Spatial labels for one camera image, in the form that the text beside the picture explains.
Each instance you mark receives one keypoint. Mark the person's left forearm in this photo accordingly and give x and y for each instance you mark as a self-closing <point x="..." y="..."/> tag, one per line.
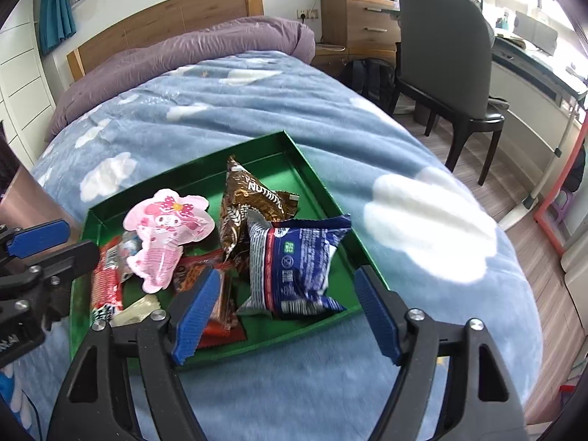
<point x="11" y="393"/>

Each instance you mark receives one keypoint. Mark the grey chair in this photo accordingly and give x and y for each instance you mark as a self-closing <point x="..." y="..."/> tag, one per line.
<point x="436" y="46"/>

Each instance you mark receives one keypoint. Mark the grey monitor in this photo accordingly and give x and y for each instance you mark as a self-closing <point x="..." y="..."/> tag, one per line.
<point x="535" y="32"/>

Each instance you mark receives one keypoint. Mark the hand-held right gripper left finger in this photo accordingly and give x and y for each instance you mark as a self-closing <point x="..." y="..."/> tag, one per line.
<point x="197" y="317"/>

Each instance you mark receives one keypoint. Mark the purple stool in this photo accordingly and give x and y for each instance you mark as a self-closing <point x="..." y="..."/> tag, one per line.
<point x="562" y="202"/>

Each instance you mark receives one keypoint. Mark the long red and white packet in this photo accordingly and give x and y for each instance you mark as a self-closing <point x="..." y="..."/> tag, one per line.
<point x="105" y="280"/>

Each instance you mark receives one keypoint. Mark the white desk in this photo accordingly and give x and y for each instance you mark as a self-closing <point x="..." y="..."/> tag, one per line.
<point x="528" y="78"/>

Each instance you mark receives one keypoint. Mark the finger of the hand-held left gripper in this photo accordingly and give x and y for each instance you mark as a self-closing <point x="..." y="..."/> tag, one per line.
<point x="36" y="239"/>
<point x="69" y="262"/>

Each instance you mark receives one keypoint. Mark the teal curtain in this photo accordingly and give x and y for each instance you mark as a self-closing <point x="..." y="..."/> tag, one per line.
<point x="57" y="9"/>

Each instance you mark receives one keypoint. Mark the purple pillow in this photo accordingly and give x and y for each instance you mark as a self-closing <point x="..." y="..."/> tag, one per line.
<point x="183" y="55"/>

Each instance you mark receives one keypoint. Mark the white wardrobe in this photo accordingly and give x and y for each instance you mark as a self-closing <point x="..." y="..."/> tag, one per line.
<point x="18" y="78"/>

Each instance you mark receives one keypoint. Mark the green tray box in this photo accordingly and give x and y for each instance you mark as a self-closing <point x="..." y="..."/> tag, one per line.
<point x="183" y="183"/>

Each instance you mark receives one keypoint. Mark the black and brown electric kettle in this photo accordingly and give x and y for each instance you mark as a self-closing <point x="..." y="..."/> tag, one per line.
<point x="18" y="193"/>

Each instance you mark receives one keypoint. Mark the wooden headboard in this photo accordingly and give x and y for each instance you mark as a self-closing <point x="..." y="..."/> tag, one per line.
<point x="174" y="14"/>

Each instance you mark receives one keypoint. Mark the small pink and white candy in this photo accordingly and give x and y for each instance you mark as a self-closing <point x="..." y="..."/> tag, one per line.
<point x="126" y="257"/>

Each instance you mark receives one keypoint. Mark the red frame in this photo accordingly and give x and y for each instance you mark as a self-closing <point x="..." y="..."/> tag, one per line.
<point x="549" y="220"/>

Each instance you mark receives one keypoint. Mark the brown snack packet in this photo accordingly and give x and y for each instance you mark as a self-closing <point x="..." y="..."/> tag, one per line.
<point x="248" y="202"/>

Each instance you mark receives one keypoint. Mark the blue and white snack packet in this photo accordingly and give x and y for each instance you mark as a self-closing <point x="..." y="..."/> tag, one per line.
<point x="298" y="266"/>

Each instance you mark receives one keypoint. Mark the wooden nightstand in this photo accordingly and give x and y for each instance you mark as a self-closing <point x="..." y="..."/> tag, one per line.
<point x="353" y="23"/>

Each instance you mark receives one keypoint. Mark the wall socket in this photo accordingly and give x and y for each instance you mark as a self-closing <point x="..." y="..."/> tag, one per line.
<point x="308" y="14"/>

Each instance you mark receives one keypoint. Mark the dark red snack packet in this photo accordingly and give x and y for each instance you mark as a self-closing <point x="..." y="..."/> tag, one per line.
<point x="188" y="271"/>

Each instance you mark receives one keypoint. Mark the gold candy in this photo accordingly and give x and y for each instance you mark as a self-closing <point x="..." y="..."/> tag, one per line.
<point x="138" y="310"/>

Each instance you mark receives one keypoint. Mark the black backpack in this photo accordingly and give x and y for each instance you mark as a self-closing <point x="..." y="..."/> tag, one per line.
<point x="367" y="80"/>

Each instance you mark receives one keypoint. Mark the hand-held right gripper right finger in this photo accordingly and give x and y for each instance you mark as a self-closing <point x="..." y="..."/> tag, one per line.
<point x="379" y="317"/>

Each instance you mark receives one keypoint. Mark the pink cartoon character packet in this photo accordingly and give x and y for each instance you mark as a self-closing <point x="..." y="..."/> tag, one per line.
<point x="170" y="229"/>

